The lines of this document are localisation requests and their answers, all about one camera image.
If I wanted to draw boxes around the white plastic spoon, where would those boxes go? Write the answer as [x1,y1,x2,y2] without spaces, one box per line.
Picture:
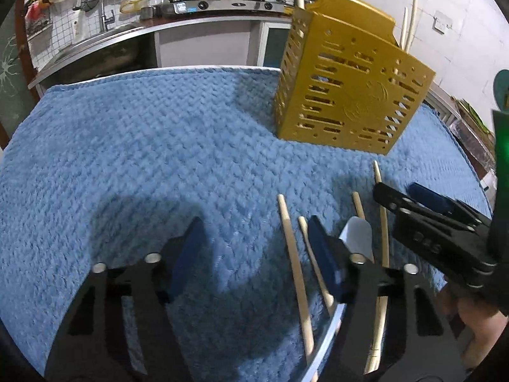
[339,216,374,261]

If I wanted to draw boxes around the steel sink faucet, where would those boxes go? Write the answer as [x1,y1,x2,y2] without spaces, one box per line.
[72,0,117,34]

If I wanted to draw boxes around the yellow perforated utensil holder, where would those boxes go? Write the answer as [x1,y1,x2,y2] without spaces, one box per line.
[274,0,435,155]

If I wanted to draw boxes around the silver gas stove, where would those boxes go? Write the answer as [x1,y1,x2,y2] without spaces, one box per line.
[154,0,287,17]

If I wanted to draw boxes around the green round wall plate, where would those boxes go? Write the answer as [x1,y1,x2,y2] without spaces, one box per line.
[493,69,509,111]

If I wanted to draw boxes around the chopstick in holder right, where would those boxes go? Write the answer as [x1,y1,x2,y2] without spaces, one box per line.
[400,0,418,53]

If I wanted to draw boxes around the person's right hand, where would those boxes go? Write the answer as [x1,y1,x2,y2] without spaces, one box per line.
[436,284,508,369]

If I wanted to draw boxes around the blue textured towel mat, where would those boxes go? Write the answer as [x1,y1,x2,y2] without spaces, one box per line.
[1,67,490,381]

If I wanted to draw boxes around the wooden chopstick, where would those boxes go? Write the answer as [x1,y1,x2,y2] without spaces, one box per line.
[277,194,314,362]
[298,216,335,316]
[363,159,391,374]
[352,191,366,219]

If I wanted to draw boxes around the stainless steel sink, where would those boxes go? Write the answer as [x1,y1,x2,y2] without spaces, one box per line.
[52,23,142,63]

